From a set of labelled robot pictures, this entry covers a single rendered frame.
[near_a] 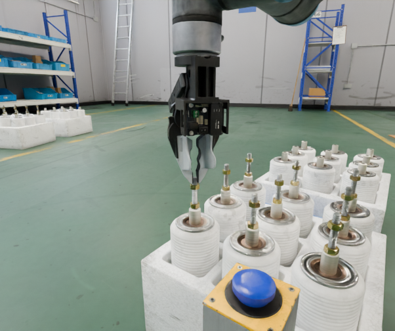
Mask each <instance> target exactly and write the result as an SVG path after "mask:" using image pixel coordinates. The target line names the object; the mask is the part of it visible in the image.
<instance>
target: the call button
mask: <svg viewBox="0 0 395 331"><path fill-rule="evenodd" d="M232 290H233V292H234V294H235V295H236V297H237V298H238V299H239V300H240V301H241V302H242V303H243V304H245V305H247V306H249V307H264V306H265V305H267V304H268V303H270V302H271V301H272V300H273V299H274V297H275V295H276V283H275V282H274V280H273V278H272V277H271V276H270V275H268V274H266V273H265V272H263V271H260V270H257V269H243V270H240V271H238V272H237V273H236V274H235V275H234V276H233V279H232Z"/></svg>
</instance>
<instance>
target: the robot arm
mask: <svg viewBox="0 0 395 331"><path fill-rule="evenodd" d="M322 1H323V0H172V23H173V25H172V42H173V54H174V55H176V57H175V66H176V67H185V68H186V73H181V74H180V76H179V78H178V80H177V83H176V85H175V87H174V89H173V92H172V93H171V96H170V98H169V100H168V104H169V112H170V113H173V115H172V116H168V120H169V124H168V128H167V136H168V140H169V143H170V145H171V148H172V150H173V153H174V155H175V157H176V159H177V162H178V164H179V166H180V169H181V171H182V173H183V175H184V176H185V178H186V179H187V180H188V181H189V182H190V184H192V183H193V173H192V168H191V165H192V160H191V157H190V151H191V149H192V140H191V139H189V138H188V137H187V136H194V135H200V136H199V137H197V139H196V146H197V148H198V155H197V168H196V177H197V182H198V183H200V182H201V181H202V180H203V178H204V176H205V175H206V173H207V171H208V169H214V168H215V166H216V158H215V155H214V154H213V149H214V147H215V145H216V143H217V141H218V138H219V135H223V133H225V134H228V125H229V105H230V100H228V99H220V98H219V97H215V89H216V68H217V67H220V57H219V56H218V55H219V54H221V42H223V41H224V36H223V35H221V32H222V11H230V10H234V9H242V8H246V7H257V8H259V9H260V10H262V11H263V12H265V13H266V14H269V15H270V16H271V17H272V18H273V19H274V20H275V21H276V22H279V23H280V24H283V25H286V26H300V25H302V24H304V23H306V22H307V21H309V20H310V19H311V18H312V17H313V16H314V15H315V13H316V11H317V9H318V7H319V4H320V3H321V2H322ZM224 109H226V126H225V125H224Z"/></svg>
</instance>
